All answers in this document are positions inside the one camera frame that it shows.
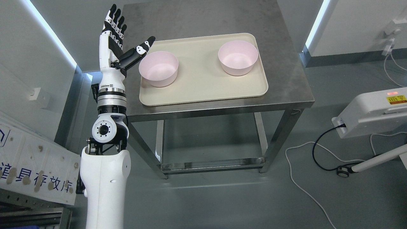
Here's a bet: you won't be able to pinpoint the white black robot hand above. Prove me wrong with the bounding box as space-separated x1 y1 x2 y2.
99 4 156 92

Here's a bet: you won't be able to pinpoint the pink bowl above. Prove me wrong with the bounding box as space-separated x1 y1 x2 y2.
218 40 259 76
138 51 179 87

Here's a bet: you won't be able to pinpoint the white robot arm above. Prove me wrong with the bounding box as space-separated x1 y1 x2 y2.
79 83 131 229

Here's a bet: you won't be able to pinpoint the metal shelf rack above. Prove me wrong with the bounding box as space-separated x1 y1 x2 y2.
0 189 72 229

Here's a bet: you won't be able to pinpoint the beige plastic tray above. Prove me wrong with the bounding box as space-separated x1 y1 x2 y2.
139 32 269 106

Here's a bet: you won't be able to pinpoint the white sign board with characters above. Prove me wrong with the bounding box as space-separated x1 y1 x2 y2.
0 113 80 205

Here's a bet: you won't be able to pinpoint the stainless steel table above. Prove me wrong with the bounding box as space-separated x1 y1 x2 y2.
123 0 314 179

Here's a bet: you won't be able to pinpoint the white stand leg with caster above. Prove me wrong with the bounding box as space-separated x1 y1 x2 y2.
336 144 407 178

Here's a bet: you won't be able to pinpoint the white machine with warning label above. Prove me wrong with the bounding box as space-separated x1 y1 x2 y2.
331 87 407 139

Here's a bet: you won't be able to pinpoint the white wall socket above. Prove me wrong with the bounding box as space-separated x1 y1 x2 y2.
29 87 42 101

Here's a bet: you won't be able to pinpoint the white cable on floor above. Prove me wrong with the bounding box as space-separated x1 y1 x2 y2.
285 141 366 229

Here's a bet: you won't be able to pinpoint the black power cable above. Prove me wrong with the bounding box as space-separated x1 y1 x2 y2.
312 123 361 172

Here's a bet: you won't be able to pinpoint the white wall plug adapter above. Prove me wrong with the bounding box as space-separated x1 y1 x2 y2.
381 28 401 56

